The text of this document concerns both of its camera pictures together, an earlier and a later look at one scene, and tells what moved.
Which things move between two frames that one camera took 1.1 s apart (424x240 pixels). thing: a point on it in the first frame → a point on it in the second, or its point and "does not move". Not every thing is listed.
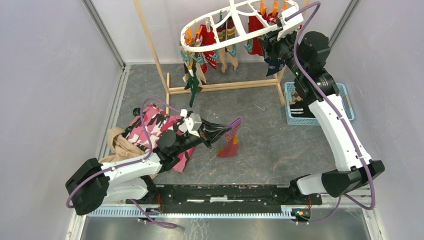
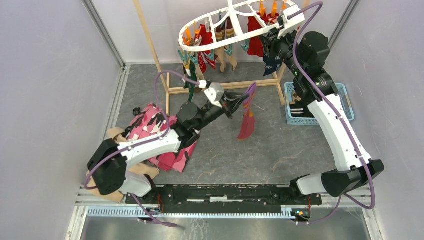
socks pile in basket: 299,108 does not move
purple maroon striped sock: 231,147 → 249,120
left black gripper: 206,138 → 231,102
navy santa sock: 275,65 does not move
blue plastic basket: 289,87 does not move
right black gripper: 270,41 does not move
